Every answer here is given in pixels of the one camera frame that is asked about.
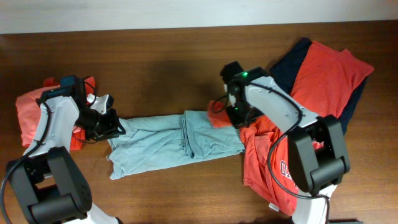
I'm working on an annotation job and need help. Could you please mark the grey t-shirt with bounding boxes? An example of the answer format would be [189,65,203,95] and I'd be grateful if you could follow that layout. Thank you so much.
[107,110,245,180]

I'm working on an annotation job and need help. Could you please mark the red printed t-shirt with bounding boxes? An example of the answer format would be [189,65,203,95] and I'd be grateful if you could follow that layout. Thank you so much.
[206,40,375,217]

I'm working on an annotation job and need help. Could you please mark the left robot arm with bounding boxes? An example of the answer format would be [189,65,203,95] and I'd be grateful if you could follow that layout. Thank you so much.
[2,75,126,224]

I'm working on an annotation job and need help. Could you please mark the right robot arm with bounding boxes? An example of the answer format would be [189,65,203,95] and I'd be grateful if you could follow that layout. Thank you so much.
[220,62,351,223]

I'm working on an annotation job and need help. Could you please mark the folded salmon pink shirt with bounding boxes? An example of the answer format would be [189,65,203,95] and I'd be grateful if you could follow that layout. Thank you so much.
[16,87,52,147]

